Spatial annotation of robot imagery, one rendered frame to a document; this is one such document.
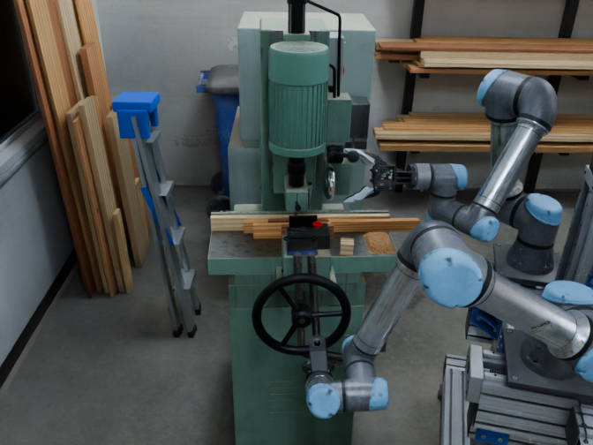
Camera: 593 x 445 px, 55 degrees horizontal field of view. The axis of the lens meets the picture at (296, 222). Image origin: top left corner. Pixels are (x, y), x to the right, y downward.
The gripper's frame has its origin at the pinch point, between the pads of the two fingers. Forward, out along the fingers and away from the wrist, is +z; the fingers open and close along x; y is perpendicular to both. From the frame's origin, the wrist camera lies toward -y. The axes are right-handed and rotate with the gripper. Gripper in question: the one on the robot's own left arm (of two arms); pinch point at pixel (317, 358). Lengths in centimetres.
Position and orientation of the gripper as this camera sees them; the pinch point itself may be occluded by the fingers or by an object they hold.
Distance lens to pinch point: 172.0
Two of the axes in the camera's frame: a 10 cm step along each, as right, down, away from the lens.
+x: 10.0, -0.4, 0.0
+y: 0.4, 10.0, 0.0
